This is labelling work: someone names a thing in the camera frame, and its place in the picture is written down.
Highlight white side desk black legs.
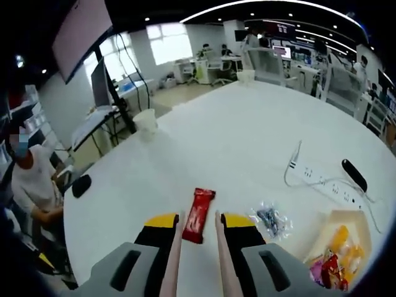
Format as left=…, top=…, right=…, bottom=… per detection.
left=71, top=106, right=137, bottom=157

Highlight plain white paper cup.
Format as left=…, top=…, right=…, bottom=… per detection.
left=236, top=70, right=256, bottom=87

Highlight black computer mouse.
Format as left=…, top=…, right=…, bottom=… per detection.
left=71, top=174, right=92, bottom=199

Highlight pink screen desk monitor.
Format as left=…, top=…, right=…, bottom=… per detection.
left=272, top=46, right=292, bottom=59

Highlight cream hexagonal container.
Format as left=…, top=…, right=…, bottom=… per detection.
left=304, top=209, right=372, bottom=292

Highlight round ceiling spotlights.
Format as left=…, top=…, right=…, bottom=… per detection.
left=144, top=12, right=375, bottom=52

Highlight white power strip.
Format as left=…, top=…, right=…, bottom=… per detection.
left=295, top=165, right=363, bottom=210

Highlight small red food packet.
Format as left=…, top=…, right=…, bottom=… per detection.
left=321, top=254, right=349, bottom=289

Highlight purple food packet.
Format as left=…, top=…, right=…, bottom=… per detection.
left=309, top=258, right=325, bottom=282

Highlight large display screen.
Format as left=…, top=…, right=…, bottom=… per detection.
left=51, top=0, right=114, bottom=85

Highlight long red food packet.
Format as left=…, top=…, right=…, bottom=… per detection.
left=181, top=187, right=217, bottom=244

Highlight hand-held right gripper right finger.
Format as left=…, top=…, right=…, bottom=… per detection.
left=220, top=212, right=329, bottom=297

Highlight purple wall video display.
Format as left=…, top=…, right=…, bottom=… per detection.
left=262, top=20, right=296, bottom=40

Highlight small computer screen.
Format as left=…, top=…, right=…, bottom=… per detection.
left=90, top=56, right=114, bottom=109

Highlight black display stand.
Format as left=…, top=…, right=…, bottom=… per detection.
left=98, top=46, right=137, bottom=134

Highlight printed paper cup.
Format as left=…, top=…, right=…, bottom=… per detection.
left=132, top=108, right=159, bottom=142

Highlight white mesh office chair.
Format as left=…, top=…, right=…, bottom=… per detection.
left=204, top=51, right=233, bottom=86
left=244, top=46, right=287, bottom=86
left=366, top=98, right=391, bottom=137
left=321, top=66, right=363, bottom=117

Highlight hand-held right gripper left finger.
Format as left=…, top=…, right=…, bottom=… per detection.
left=79, top=212, right=180, bottom=297

